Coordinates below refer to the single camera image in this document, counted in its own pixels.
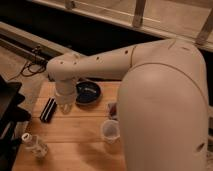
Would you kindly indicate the black chair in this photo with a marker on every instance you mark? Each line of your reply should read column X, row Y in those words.
column 10, row 115

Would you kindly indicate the clear plastic bottle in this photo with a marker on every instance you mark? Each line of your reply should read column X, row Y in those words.
column 34, row 144

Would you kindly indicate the dark round bowl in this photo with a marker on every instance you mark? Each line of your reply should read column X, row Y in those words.
column 87, row 92

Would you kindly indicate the black rectangular case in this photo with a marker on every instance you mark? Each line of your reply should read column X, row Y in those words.
column 48, row 110

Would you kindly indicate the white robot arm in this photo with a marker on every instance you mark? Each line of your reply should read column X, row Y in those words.
column 162, row 100

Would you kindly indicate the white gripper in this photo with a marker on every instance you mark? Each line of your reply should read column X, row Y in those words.
column 65, row 94

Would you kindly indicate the translucent plastic cup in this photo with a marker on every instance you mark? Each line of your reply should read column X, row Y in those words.
column 110, row 132

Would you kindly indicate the metal frame rail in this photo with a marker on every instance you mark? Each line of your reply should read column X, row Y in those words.
column 28, row 43

